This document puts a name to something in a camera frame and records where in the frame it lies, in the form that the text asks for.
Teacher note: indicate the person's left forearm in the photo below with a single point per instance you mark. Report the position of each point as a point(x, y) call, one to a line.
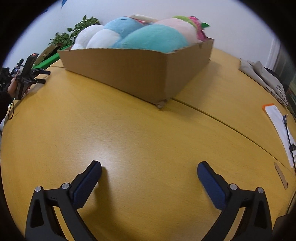
point(4, 104)

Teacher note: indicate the teal plush toy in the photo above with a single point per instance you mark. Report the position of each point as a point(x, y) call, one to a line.
point(150, 38)

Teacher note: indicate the small cardboard box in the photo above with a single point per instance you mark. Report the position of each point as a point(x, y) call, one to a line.
point(47, 52)

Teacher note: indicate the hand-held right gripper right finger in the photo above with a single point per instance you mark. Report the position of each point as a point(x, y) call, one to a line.
point(211, 183)

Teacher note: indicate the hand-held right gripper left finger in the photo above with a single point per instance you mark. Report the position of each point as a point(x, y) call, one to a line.
point(86, 183)

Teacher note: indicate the large green potted plant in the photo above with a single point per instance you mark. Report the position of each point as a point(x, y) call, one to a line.
point(84, 24)

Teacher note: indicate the person's left hand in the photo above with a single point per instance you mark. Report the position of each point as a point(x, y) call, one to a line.
point(12, 87)

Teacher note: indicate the cream plush toy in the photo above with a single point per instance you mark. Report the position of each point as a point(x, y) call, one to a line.
point(143, 17)

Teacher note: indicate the white paper with orange edge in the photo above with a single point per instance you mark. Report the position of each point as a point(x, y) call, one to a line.
point(277, 125)

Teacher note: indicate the glass door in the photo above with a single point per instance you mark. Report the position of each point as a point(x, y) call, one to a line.
point(284, 60)

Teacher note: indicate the white plush toy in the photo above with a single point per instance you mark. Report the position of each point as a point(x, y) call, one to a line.
point(86, 34)

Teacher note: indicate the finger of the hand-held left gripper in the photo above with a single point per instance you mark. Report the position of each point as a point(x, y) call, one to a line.
point(39, 81)
point(42, 71)

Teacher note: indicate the grey folded cloth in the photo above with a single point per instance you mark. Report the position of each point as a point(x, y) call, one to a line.
point(259, 74)

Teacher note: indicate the brown cardboard box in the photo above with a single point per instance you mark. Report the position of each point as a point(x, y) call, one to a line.
point(115, 67)

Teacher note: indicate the black bag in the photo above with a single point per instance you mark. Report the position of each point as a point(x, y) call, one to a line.
point(276, 77)

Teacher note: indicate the small green potted plant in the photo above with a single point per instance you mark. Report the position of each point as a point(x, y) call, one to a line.
point(60, 39)

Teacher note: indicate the pale pink plush toy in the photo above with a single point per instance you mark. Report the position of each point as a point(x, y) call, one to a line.
point(178, 26)

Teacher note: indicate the dark equipment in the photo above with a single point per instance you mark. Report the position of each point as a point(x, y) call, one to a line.
point(7, 76)

